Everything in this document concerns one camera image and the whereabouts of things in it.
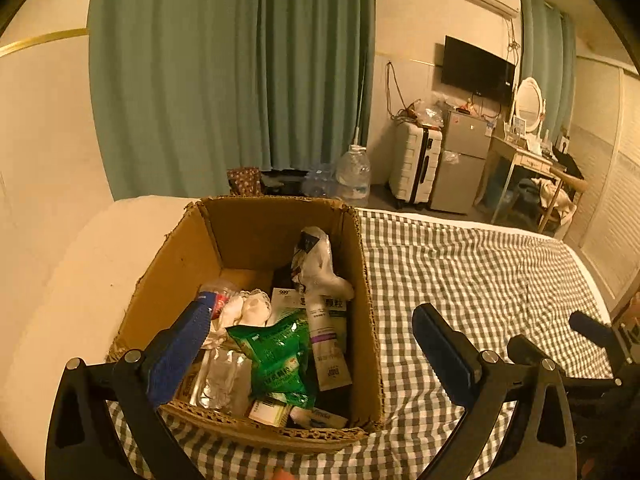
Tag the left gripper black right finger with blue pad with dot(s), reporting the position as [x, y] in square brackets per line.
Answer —
[539, 443]

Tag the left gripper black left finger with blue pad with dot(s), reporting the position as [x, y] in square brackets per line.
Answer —
[82, 442]

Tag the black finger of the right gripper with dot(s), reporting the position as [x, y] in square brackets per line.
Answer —
[622, 350]

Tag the white tube bottle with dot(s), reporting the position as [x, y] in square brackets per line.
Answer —
[329, 360]

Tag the clear plastic flat pack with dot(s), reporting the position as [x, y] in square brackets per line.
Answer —
[223, 382]

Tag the clear jar blue label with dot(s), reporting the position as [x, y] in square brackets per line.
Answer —
[215, 295]

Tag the green snack packet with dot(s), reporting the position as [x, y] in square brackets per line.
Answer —
[280, 356]

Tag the clear bag with black item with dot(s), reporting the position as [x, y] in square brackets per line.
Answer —
[312, 267]

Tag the white plush toy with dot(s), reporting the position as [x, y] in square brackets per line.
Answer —
[242, 308]

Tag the brown white small box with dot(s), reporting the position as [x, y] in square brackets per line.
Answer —
[270, 412]

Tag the wooden chair with clothes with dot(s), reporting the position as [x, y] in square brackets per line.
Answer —
[559, 199]

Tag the brown cardboard box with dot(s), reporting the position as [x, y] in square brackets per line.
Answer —
[245, 240]

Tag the white dressing table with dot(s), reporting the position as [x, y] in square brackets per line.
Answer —
[504, 163]

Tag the grey mini fridge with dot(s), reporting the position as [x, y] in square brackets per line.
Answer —
[465, 145]

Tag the white suitcase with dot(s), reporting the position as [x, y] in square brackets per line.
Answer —
[415, 162]

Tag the large clear water bottle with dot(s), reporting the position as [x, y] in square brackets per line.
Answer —
[353, 176]

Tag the white oval vanity mirror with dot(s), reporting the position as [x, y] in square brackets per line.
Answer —
[529, 104]

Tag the brown patterned pouch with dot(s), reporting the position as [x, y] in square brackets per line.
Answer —
[245, 181]

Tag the teal curtain right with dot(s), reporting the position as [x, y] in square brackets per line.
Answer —
[549, 56]

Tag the teal curtain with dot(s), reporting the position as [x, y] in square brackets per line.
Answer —
[182, 91]
[549, 56]

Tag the teal curtain left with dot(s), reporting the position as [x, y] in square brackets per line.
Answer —
[182, 91]

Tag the black wall television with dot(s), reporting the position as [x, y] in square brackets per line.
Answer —
[478, 71]

